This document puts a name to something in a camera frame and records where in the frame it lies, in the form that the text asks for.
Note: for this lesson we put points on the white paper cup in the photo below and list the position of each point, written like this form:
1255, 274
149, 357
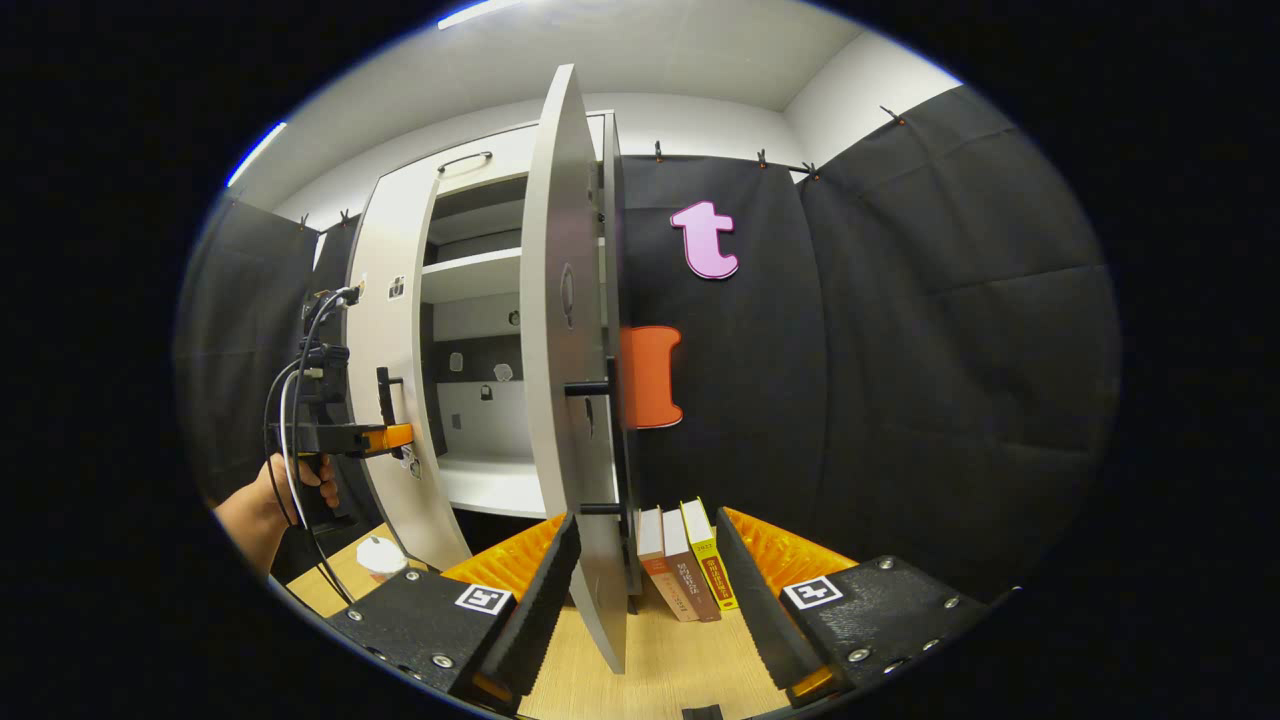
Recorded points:
382, 558

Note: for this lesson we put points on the white cabinet shelf board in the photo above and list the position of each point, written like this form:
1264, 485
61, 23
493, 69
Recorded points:
470, 275

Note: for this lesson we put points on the beige cabinet drawer front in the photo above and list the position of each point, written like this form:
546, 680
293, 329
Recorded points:
500, 160

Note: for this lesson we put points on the cabinet door with camera sticker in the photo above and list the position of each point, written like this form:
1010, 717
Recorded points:
395, 300

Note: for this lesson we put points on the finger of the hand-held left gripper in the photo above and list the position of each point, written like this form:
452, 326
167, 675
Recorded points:
390, 438

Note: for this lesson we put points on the brown book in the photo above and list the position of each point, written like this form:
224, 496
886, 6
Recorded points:
685, 570

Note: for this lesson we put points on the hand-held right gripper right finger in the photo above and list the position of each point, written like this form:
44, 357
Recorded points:
757, 610

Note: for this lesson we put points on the double-door shoe cabinet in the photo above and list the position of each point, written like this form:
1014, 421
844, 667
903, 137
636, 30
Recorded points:
480, 480

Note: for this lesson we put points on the cabinet door with headphone sticker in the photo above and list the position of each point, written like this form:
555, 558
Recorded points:
560, 300

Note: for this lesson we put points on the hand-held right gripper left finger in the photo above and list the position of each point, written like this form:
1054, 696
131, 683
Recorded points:
540, 610

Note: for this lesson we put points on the small ceiling light panel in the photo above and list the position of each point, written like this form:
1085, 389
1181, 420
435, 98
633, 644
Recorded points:
255, 155

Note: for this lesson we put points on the white and orange book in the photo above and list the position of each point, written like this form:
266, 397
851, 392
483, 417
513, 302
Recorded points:
655, 560

